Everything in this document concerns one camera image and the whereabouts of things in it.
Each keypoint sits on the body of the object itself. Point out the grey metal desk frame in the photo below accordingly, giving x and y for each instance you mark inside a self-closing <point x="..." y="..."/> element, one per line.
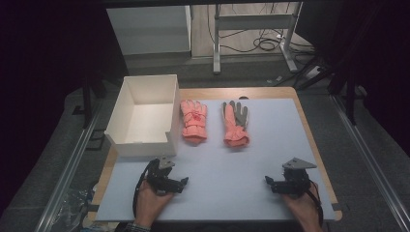
<point x="253" y="22"/>

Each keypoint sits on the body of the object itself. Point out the pink glove with grey palm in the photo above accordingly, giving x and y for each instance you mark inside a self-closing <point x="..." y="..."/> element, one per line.
<point x="234" y="132"/>

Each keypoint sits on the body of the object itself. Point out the white power strip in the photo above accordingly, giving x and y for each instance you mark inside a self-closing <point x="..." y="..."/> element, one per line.
<point x="312" y="72"/>

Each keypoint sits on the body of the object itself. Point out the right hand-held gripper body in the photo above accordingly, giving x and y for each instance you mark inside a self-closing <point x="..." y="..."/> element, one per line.
<point x="295" y="182"/>

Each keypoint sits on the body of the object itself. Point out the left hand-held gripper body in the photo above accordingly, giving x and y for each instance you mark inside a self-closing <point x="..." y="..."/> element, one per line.
<point x="161" y="180"/>

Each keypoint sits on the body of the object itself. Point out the black tripod stand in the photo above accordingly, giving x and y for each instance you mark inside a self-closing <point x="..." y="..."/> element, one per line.
<point x="349" y="96"/>

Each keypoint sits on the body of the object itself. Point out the metal floor rail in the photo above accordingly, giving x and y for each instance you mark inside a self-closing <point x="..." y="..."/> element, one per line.
<point x="69" y="170"/>
<point x="370" y="161"/>

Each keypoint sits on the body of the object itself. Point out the person's left hand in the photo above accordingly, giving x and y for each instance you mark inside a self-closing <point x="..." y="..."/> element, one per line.
<point x="151" y="206"/>

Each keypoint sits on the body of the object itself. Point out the pink glove with red laces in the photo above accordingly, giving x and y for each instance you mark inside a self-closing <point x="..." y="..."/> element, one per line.
<point x="194" y="124"/>

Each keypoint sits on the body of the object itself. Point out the person's right hand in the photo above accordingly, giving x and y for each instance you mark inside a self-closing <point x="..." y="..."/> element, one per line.
<point x="301" y="208"/>

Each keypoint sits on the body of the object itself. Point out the pale blue table mat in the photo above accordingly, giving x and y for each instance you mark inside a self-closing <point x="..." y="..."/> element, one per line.
<point x="232" y="174"/>

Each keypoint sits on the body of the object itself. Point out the white cabinet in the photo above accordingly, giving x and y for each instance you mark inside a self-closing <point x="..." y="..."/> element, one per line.
<point x="151" y="29"/>

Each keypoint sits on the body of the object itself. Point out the white box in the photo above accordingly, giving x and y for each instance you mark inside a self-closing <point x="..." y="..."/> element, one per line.
<point x="151" y="119"/>

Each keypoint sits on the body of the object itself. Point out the clear plastic bag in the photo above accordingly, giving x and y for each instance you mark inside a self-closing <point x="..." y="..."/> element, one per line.
<point x="75" y="206"/>

